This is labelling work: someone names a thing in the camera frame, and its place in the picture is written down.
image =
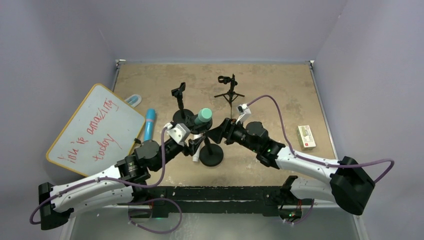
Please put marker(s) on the black round-base stand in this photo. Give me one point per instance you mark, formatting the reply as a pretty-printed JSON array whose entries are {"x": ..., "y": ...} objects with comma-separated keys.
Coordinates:
[
  {"x": 182, "y": 115},
  {"x": 211, "y": 154}
]

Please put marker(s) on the yellow-framed whiteboard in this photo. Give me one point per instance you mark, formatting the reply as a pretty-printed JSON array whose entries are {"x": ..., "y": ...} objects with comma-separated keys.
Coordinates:
[{"x": 101, "y": 132}]

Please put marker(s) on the black tripod mic stand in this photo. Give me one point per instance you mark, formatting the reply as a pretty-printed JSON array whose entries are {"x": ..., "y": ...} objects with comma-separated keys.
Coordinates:
[{"x": 230, "y": 95}]

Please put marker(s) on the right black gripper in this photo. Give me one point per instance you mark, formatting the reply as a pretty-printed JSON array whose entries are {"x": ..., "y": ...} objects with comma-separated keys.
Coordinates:
[{"x": 225, "y": 131}]

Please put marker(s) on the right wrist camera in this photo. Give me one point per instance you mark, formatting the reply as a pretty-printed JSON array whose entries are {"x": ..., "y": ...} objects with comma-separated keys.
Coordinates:
[{"x": 244, "y": 113}]

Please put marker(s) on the white microphone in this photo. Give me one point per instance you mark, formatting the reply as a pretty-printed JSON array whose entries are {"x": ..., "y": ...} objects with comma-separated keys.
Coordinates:
[{"x": 196, "y": 156}]

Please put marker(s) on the blue microphone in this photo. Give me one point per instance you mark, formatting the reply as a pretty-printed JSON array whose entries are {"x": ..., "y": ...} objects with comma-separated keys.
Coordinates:
[{"x": 149, "y": 124}]

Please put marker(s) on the small white green box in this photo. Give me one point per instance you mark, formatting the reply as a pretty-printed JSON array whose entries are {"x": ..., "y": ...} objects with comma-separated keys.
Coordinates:
[{"x": 305, "y": 137}]

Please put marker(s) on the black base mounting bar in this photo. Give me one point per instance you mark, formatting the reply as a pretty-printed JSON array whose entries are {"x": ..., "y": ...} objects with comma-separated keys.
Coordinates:
[{"x": 268, "y": 201}]

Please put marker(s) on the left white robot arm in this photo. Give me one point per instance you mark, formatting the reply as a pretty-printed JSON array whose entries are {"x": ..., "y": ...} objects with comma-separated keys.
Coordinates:
[{"x": 125, "y": 182}]

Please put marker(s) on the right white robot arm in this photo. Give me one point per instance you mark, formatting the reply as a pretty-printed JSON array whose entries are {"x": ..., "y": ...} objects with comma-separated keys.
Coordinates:
[{"x": 343, "y": 182}]

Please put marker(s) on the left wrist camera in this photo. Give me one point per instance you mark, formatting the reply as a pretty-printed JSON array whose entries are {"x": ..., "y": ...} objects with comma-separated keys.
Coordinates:
[{"x": 178, "y": 132}]

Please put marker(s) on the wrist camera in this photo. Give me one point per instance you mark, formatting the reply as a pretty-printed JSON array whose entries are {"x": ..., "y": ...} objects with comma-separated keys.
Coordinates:
[
  {"x": 178, "y": 132},
  {"x": 244, "y": 113}
]

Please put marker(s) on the green microphone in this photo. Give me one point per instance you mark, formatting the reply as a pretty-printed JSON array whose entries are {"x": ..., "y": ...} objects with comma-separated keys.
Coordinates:
[{"x": 203, "y": 116}]

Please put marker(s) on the whiteboard eraser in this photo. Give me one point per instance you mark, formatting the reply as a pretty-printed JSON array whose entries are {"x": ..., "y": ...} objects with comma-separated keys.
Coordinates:
[{"x": 134, "y": 100}]

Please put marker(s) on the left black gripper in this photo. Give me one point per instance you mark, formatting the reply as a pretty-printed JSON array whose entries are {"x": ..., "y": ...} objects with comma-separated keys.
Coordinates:
[{"x": 194, "y": 143}]

